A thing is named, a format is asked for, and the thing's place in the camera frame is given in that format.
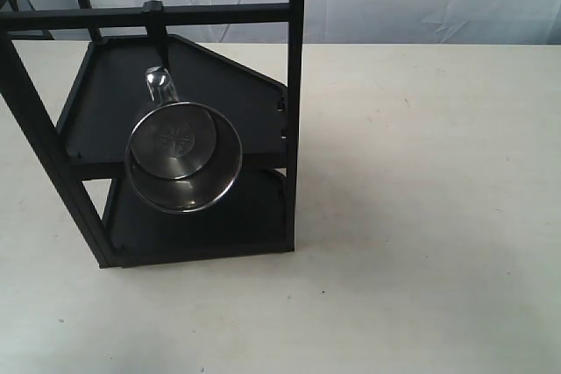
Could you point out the stainless steel mug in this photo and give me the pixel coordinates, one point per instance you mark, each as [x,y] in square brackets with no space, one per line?
[180,157]

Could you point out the black plastic tray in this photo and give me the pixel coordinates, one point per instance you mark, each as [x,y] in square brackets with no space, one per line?
[249,220]
[110,94]

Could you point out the black plastic peg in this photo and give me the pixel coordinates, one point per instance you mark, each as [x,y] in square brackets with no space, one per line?
[153,13]

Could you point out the black metal rack frame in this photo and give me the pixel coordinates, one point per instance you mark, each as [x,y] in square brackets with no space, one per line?
[85,200]

